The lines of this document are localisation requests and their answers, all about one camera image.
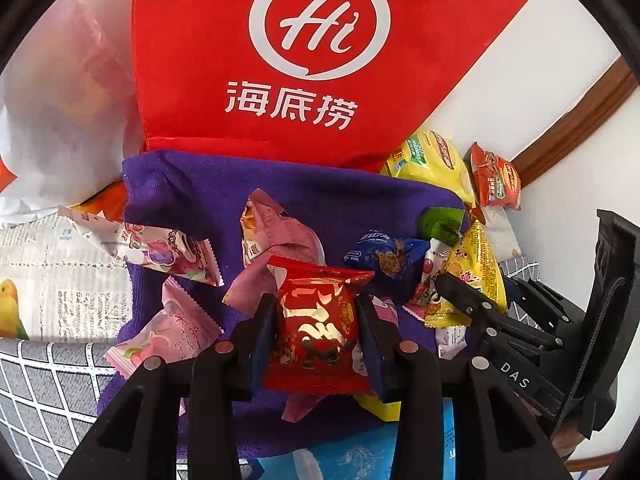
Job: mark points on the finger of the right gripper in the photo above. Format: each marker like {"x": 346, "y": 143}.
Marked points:
{"x": 594, "y": 341}
{"x": 483, "y": 312}

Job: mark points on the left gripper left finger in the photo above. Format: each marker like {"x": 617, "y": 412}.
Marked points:
{"x": 136, "y": 435}

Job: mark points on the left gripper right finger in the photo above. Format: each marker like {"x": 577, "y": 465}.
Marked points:
{"x": 495, "y": 435}

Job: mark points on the yellow triangular snack packet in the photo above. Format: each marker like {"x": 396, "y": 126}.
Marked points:
{"x": 473, "y": 262}

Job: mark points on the strawberry lychee jelly packet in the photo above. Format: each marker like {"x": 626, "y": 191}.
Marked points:
{"x": 425, "y": 299}

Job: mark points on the green triangular snack packet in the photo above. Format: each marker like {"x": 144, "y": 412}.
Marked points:
{"x": 441, "y": 223}

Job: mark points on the blue cookie packet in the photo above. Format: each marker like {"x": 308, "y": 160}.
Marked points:
{"x": 385, "y": 254}

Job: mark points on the pink peach candy packet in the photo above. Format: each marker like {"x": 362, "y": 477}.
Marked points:
{"x": 179, "y": 331}

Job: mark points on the red gold candy packet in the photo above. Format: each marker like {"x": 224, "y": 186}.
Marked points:
{"x": 317, "y": 329}

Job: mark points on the long pink candy bar wrapper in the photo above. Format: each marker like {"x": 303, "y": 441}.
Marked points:
{"x": 164, "y": 250}

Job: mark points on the pink snack packet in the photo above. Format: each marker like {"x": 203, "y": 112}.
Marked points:
{"x": 265, "y": 225}

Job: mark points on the magenta snack packet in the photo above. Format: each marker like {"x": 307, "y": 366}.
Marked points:
{"x": 243, "y": 295}

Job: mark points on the person's right hand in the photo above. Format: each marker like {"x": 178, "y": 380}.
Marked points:
{"x": 566, "y": 439}

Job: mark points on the grey checked bed sheet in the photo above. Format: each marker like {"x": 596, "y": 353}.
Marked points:
{"x": 51, "y": 392}

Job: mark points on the orange chips bag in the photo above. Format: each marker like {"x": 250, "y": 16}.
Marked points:
{"x": 497, "y": 182}

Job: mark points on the blue tissue pack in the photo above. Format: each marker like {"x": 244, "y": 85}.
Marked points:
{"x": 350, "y": 454}

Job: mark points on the yellow chips bag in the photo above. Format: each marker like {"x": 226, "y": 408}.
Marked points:
{"x": 428, "y": 157}

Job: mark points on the newspaper print sheet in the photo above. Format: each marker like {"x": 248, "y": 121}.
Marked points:
{"x": 69, "y": 290}

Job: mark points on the purple towel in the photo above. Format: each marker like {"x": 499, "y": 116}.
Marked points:
{"x": 194, "y": 167}

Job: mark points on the red paper shopping bag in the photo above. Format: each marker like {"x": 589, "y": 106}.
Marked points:
{"x": 338, "y": 83}

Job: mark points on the white Miniso plastic bag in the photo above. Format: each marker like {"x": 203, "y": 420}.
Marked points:
{"x": 69, "y": 116}

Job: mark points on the brown wooden door frame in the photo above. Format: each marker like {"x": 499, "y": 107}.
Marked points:
{"x": 576, "y": 126}

